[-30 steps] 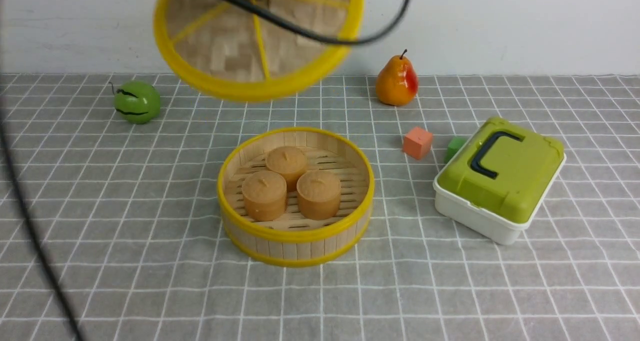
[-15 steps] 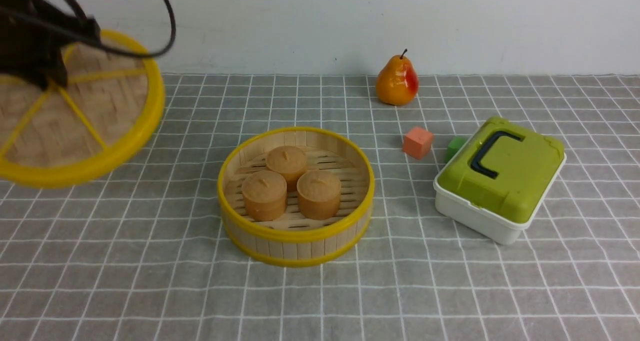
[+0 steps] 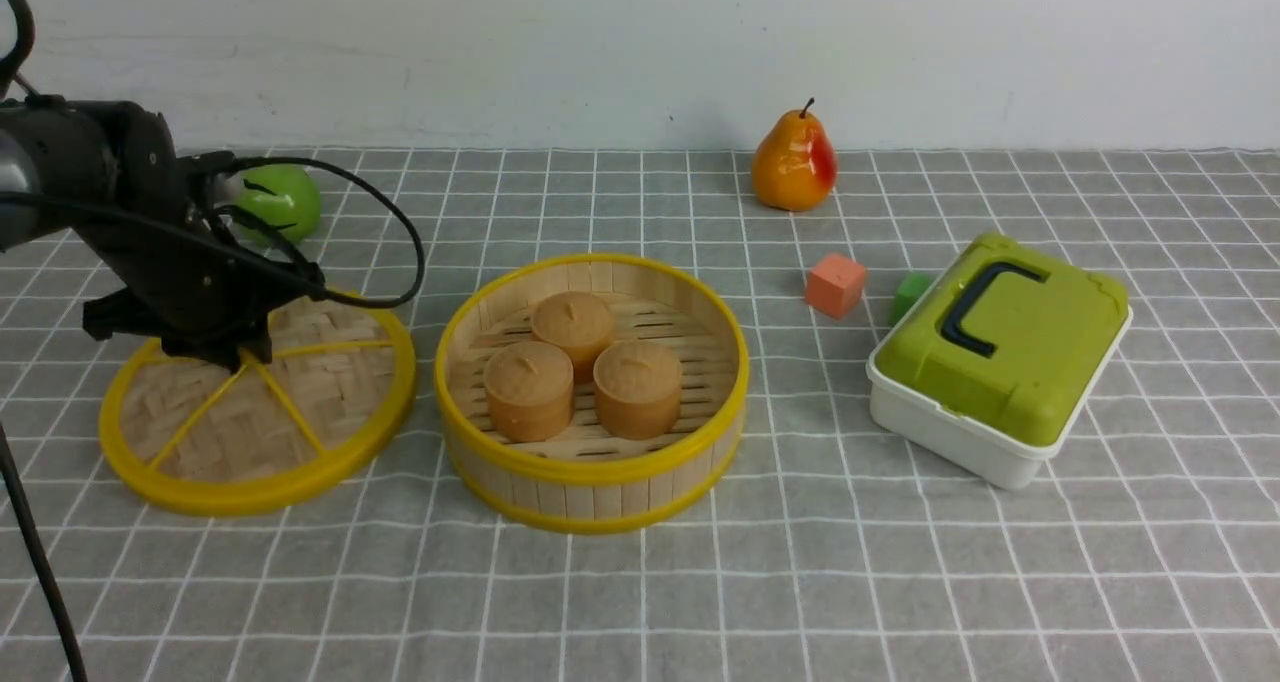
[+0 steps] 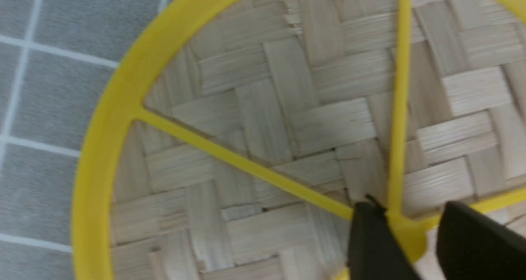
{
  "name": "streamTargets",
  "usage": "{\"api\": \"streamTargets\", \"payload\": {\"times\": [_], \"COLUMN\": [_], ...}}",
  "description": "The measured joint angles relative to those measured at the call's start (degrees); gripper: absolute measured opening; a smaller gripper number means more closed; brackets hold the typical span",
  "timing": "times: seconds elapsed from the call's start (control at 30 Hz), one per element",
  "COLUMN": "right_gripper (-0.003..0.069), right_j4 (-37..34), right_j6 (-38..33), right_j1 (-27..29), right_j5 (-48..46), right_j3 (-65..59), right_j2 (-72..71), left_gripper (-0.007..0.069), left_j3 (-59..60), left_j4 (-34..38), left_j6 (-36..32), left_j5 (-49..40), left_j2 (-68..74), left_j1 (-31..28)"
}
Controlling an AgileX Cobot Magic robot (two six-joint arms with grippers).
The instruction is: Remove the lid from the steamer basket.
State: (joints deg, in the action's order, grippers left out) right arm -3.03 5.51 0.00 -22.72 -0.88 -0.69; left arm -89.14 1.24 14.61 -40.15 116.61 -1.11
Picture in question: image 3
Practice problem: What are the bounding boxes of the yellow bamboo steamer basket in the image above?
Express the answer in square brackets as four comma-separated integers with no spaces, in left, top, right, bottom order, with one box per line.
[433,253,750,534]

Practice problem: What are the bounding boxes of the brown steamed bun back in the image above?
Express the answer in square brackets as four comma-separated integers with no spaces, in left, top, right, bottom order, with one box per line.
[530,290,616,383]

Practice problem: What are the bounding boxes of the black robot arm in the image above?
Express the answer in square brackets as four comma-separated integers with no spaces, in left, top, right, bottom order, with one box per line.
[1,95,324,372]

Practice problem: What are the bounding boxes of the orange toy pear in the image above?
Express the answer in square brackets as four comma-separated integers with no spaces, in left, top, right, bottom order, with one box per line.
[750,97,838,212]

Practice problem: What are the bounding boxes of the orange cube block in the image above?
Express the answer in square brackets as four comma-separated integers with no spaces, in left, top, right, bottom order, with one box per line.
[804,253,869,319]

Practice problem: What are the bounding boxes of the yellow woven steamer lid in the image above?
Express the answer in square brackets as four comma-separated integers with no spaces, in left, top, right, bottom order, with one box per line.
[99,299,419,517]

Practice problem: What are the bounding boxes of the brown steamed bun right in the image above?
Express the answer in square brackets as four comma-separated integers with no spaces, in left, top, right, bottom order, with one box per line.
[593,339,684,440]

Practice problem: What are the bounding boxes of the brown steamed bun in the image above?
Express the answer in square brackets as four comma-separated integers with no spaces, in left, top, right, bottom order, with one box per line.
[530,290,616,383]
[483,340,575,441]
[593,339,684,440]

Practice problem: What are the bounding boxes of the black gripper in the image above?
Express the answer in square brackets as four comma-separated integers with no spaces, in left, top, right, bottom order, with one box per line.
[65,102,325,367]

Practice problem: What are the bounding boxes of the green cube block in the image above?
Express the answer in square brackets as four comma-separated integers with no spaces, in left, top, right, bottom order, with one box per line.
[888,271,934,328]

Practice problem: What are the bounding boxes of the brown steamed bun left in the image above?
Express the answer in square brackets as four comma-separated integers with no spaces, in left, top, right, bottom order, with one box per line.
[483,340,575,441]

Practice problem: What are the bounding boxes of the black cable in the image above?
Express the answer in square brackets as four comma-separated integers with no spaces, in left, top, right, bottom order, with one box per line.
[0,0,428,682]

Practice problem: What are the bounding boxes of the green and white lunch box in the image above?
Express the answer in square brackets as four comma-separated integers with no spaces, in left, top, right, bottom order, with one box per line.
[867,232,1133,490]

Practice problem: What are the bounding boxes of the green toy watermelon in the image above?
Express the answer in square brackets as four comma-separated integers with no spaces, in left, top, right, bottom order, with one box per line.
[224,164,321,244]

